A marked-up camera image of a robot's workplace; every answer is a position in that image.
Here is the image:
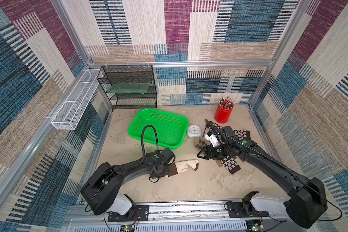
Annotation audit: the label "cream brown striped sock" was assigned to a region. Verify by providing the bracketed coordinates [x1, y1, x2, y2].
[216, 160, 223, 167]
[168, 159, 199, 177]

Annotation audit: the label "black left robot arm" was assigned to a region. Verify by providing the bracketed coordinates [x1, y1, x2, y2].
[80, 125, 176, 215]

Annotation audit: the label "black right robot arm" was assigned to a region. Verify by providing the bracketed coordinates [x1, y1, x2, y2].
[197, 120, 330, 229]

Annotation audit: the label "brown argyle sock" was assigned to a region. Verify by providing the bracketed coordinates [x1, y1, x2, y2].
[194, 137, 210, 150]

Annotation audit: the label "brown floral sock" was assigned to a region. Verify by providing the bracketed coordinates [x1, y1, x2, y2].
[209, 121, 251, 140]
[221, 156, 241, 175]

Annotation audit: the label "small white alarm clock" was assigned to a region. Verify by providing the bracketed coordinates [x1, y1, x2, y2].
[187, 125, 203, 138]

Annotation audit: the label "green plastic basket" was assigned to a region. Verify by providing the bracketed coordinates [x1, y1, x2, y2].
[128, 108, 189, 149]

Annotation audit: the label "red pencil cup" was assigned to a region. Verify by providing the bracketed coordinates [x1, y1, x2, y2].
[214, 97, 234, 124]

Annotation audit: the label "green mat on shelf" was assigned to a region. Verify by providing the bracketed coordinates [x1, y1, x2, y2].
[107, 84, 151, 94]

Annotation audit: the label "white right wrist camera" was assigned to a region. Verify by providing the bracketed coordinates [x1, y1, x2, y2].
[205, 130, 220, 147]

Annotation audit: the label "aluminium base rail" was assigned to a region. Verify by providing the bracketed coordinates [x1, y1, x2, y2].
[61, 200, 305, 232]

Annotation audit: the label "black wire mesh shelf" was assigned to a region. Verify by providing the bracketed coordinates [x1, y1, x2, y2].
[97, 65, 158, 110]

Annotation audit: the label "white wire mesh tray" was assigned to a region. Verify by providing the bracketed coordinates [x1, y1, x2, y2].
[51, 69, 100, 130]

